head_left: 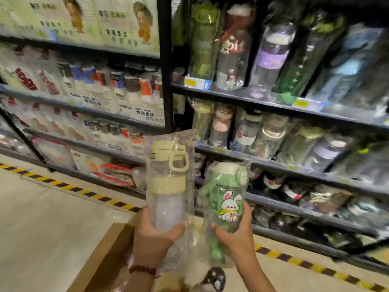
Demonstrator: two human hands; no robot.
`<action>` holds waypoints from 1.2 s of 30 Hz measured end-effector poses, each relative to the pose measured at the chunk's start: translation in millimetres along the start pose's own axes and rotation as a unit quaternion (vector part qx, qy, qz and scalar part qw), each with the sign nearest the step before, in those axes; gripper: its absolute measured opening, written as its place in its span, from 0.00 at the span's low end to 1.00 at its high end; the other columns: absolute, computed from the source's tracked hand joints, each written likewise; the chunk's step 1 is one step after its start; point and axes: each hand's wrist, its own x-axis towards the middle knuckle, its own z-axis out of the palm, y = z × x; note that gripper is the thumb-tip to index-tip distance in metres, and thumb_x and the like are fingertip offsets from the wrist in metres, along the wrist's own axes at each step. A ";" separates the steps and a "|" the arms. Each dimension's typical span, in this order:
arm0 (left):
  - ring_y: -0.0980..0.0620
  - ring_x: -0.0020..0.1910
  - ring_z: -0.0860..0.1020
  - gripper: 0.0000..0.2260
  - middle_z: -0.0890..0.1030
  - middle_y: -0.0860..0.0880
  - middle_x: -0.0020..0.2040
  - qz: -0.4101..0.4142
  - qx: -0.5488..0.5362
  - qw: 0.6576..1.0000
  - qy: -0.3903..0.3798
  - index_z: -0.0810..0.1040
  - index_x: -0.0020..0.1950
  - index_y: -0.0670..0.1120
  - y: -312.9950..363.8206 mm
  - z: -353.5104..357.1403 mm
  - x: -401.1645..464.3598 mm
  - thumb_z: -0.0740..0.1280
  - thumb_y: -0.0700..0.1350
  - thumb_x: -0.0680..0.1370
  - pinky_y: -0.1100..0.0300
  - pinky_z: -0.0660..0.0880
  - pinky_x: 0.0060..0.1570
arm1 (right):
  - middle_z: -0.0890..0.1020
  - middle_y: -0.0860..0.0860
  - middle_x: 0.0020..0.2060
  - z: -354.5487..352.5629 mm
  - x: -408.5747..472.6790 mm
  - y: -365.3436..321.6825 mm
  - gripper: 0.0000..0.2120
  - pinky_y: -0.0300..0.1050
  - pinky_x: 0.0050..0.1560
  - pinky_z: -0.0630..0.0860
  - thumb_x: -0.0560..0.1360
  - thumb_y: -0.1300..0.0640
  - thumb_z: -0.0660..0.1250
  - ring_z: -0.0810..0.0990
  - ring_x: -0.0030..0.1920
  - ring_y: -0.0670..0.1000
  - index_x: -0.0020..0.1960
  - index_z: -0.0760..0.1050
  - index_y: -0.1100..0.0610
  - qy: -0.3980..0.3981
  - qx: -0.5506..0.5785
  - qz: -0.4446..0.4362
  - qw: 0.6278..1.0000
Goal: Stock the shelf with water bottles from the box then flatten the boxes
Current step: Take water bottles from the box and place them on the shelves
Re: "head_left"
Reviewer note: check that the person's left hand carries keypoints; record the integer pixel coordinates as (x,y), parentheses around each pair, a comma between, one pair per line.
(149,246)

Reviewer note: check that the person's right hand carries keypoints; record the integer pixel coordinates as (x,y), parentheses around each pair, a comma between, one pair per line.
(243,243)

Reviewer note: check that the brown cardboard box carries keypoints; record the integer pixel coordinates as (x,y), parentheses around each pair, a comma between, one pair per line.
(100,264)

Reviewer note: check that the green rabbit bottle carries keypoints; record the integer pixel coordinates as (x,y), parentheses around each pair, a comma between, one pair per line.
(226,191)

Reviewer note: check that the green lid bottle pink handle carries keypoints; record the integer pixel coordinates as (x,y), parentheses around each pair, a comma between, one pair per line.
(301,142)
(202,118)

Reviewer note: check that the purple cartoon bottle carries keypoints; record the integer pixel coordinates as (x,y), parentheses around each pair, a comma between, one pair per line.
(272,57)

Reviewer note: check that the black metal store shelving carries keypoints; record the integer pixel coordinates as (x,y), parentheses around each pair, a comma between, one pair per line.
(165,57)

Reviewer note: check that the red lid bottle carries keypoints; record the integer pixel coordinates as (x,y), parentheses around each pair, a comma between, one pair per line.
(234,48)

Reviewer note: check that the pile of clear bagged goods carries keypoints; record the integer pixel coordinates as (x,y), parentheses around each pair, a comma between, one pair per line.
(139,179)

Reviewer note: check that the red white bagged item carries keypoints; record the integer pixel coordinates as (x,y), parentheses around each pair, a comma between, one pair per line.
(115,179)

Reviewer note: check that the yellow white price label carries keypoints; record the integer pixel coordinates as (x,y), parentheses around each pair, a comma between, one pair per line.
(304,103)
(194,82)

